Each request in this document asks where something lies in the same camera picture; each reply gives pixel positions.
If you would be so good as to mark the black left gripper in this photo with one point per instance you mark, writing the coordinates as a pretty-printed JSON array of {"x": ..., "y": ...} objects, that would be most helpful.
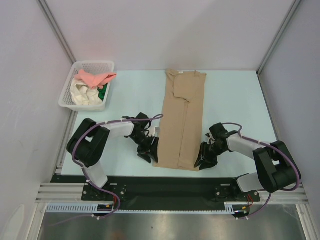
[{"x": 151, "y": 150}]

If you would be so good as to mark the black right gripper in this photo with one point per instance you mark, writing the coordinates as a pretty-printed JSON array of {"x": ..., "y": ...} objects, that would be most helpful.
[{"x": 208, "y": 152}]

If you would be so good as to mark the beige t shirt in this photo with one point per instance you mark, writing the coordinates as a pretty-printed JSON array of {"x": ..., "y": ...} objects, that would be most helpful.
[{"x": 180, "y": 135}]

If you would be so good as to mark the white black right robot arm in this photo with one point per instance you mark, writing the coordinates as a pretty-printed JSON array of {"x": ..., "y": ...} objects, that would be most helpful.
[{"x": 275, "y": 168}]

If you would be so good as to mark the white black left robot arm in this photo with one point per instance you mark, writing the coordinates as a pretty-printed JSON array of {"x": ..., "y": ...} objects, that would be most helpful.
[{"x": 87, "y": 144}]

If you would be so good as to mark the green cloth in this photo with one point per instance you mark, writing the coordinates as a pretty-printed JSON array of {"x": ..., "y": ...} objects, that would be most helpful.
[{"x": 102, "y": 92}]

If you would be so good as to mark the pink cloth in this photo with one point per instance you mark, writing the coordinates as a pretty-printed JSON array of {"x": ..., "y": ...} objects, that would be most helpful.
[{"x": 95, "y": 81}]

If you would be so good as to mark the cream white cloth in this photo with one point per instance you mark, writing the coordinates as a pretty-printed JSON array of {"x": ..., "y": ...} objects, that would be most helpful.
[{"x": 82, "y": 95}]

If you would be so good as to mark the white plastic basket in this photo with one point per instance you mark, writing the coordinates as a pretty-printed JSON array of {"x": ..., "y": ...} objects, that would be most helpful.
[{"x": 90, "y": 66}]

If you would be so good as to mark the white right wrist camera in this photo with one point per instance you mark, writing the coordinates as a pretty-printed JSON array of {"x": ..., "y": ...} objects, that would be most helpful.
[{"x": 209, "y": 135}]

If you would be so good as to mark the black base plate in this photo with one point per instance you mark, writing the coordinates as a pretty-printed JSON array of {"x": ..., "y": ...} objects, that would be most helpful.
[{"x": 170, "y": 193}]

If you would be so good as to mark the white slotted cable duct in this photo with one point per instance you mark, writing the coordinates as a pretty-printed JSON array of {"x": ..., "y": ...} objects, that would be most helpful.
[{"x": 95, "y": 208}]

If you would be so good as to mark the aluminium front rail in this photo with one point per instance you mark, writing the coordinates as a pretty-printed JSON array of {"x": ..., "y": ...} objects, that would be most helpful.
[{"x": 72, "y": 193}]

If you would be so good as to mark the left aluminium corner post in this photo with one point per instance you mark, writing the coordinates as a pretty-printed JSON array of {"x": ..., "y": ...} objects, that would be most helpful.
[{"x": 48, "y": 14}]

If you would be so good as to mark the aluminium corner post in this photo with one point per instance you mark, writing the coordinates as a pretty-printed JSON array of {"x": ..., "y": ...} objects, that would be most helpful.
[
  {"x": 279, "y": 35},
  {"x": 48, "y": 14}
]

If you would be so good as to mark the right aluminium corner post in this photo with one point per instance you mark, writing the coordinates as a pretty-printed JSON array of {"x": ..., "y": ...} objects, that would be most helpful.
[{"x": 279, "y": 35}]

